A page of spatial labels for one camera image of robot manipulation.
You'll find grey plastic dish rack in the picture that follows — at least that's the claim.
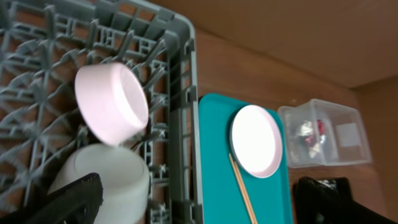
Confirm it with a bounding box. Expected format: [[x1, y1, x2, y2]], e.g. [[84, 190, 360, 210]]
[[1, 0, 204, 223]]

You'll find clear plastic waste bin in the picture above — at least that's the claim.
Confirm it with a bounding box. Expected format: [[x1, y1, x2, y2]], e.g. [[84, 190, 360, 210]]
[[277, 99, 373, 168]]

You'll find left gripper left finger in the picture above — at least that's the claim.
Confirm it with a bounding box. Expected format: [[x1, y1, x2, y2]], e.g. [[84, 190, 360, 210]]
[[1, 172, 103, 224]]

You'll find red snack wrapper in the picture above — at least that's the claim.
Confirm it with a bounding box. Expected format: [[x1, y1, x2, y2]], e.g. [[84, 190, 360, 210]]
[[305, 119, 326, 146]]

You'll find white napkin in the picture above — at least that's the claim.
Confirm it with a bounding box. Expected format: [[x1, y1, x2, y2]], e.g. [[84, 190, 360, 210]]
[[296, 121, 323, 159]]

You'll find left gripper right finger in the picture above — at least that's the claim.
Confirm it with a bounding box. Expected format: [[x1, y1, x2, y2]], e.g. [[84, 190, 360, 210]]
[[294, 177, 396, 224]]

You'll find large white round plate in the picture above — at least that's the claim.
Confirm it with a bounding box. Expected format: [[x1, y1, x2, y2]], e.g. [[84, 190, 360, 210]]
[[229, 105, 283, 179]]

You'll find grey-green ceramic bowl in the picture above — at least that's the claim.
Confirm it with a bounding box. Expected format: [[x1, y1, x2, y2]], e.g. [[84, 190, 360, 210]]
[[48, 144, 149, 224]]

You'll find pink-white small bowl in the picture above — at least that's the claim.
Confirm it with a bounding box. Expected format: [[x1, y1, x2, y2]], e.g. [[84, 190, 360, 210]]
[[75, 62, 149, 146]]

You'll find teal plastic serving tray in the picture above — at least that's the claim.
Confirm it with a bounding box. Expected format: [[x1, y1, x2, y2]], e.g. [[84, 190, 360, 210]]
[[198, 93, 293, 224]]

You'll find wooden chopstick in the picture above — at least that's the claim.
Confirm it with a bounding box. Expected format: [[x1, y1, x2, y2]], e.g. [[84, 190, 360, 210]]
[[228, 153, 255, 224], [236, 163, 257, 224]]

